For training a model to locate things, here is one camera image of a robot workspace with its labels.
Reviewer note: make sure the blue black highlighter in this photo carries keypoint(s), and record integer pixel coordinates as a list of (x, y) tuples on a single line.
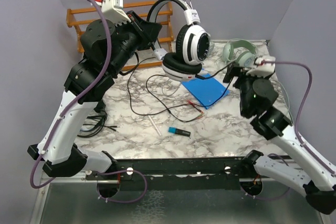
[(177, 131)]

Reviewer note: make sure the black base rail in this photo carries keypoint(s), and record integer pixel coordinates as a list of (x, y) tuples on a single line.
[(229, 173)]

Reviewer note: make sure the black white headphones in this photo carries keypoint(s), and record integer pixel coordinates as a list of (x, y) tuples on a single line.
[(191, 45)]

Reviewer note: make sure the red pen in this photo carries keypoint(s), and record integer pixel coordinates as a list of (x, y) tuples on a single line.
[(195, 106)]

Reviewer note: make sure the blue notebook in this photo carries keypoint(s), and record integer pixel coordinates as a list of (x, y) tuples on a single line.
[(207, 92)]

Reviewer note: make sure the mint green headphones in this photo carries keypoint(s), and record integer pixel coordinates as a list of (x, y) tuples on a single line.
[(239, 51)]

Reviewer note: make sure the black blue headphones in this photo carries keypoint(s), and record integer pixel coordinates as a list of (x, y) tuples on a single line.
[(94, 124)]

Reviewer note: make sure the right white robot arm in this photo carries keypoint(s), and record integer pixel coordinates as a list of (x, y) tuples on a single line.
[(316, 178)]

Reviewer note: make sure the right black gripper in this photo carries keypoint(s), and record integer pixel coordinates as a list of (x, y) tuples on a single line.
[(235, 71)]

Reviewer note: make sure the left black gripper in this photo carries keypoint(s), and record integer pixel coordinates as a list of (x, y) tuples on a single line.
[(147, 31)]

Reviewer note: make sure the white stick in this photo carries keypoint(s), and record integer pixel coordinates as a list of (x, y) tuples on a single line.
[(155, 126)]

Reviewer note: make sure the wooden shelf rack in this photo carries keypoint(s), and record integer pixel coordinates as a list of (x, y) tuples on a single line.
[(80, 18)]

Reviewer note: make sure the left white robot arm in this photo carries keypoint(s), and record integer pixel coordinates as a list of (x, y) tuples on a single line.
[(107, 50)]

